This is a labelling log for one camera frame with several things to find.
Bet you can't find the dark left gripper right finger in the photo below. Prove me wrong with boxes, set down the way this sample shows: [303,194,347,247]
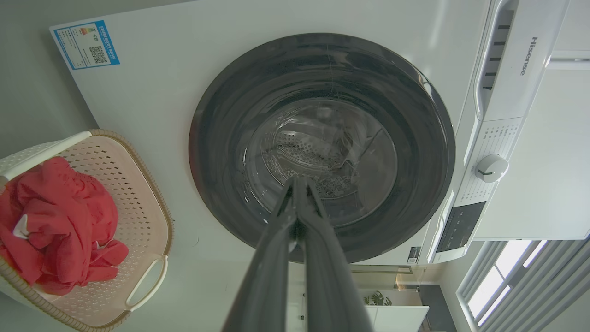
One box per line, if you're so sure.
[295,175,374,332]

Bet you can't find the white front-load washing machine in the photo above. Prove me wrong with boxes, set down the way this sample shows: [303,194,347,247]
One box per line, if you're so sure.
[50,0,572,267]

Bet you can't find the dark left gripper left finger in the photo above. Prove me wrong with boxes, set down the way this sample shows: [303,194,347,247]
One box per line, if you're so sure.
[223,178,307,332]

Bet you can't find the white washer control knob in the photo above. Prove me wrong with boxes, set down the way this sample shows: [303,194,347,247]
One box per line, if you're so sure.
[475,154,509,184]

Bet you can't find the black washer display panel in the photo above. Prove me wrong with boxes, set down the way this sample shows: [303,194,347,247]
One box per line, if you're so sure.
[436,201,487,253]

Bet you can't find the white cabinet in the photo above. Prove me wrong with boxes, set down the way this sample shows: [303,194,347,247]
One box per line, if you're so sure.
[364,305,430,332]

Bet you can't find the window with grey frame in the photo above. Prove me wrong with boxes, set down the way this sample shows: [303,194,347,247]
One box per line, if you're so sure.
[456,240,590,332]

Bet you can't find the white detergent drawer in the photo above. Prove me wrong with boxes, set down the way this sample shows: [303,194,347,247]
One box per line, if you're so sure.
[473,0,571,121]

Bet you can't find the white plastic laundry basket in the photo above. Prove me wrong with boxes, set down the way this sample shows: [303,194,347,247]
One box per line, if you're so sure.
[0,129,174,332]

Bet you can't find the green potted plant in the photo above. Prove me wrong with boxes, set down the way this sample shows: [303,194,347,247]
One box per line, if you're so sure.
[363,290,392,306]

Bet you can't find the red garment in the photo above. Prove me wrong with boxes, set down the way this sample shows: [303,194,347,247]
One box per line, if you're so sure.
[0,156,130,296]

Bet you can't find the blue energy label sticker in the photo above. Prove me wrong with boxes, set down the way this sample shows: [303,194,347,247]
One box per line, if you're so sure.
[53,20,120,71]

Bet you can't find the round black washer door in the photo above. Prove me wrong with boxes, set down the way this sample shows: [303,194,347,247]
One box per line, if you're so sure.
[188,32,456,264]

